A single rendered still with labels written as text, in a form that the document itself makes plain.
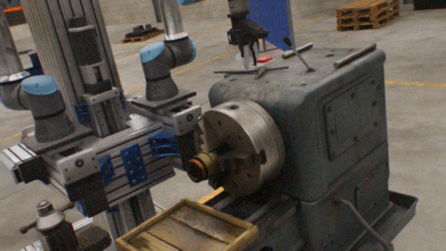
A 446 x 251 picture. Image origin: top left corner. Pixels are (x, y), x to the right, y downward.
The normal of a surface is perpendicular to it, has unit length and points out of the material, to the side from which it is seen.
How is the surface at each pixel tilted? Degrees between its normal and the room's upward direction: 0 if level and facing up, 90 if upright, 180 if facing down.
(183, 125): 90
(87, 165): 90
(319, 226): 90
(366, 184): 90
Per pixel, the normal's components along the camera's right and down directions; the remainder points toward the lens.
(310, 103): 0.69, 0.12
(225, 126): -0.70, 0.36
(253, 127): 0.42, -0.49
